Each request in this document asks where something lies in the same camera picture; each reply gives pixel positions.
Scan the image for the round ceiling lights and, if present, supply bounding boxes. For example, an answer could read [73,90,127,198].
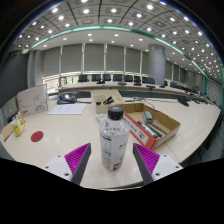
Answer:
[13,0,224,78]

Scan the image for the small green grey device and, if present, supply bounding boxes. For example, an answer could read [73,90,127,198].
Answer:
[143,110,154,124]

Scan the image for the black desk phone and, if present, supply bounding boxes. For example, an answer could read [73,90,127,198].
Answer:
[56,92,78,105]

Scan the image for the white printed paper sheet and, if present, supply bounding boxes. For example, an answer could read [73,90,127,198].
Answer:
[47,102,88,116]

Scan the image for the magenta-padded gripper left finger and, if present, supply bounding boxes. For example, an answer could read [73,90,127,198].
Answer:
[41,142,92,186]

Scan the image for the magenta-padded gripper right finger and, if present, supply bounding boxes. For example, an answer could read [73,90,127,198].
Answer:
[132,143,184,186]

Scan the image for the open cardboard box red side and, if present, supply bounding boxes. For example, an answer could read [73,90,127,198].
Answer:
[114,102,182,150]

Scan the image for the small open white box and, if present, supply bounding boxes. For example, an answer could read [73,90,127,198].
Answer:
[91,89,126,114]

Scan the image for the white copy paper carton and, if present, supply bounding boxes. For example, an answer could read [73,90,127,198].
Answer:
[16,84,49,118]

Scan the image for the white remote control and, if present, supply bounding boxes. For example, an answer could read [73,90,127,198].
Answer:
[95,113,108,124]

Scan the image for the flat round red coaster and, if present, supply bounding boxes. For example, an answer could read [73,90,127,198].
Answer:
[30,130,45,143]

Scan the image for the clear plastic water bottle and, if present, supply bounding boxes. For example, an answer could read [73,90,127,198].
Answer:
[99,106,131,172]

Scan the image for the row of black office chairs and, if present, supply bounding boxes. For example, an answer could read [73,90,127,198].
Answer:
[77,73,201,92]

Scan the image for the long curved conference desk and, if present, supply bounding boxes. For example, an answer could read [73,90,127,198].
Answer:
[56,80,209,101]

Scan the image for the white mug with yellow handle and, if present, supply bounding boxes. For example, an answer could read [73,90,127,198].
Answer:
[11,117,27,137]

